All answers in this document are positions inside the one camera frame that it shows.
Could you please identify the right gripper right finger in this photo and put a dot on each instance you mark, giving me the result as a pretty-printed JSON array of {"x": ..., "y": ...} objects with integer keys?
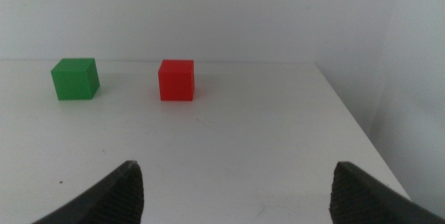
[{"x": 361, "y": 203}]

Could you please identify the red cube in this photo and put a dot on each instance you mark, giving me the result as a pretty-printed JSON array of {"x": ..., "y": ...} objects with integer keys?
[{"x": 176, "y": 81}]

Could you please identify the green cube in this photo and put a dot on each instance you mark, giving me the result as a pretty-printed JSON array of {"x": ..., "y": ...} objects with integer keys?
[{"x": 74, "y": 81}]

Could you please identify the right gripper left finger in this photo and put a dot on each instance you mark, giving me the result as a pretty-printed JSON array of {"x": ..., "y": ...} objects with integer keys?
[{"x": 114, "y": 199}]

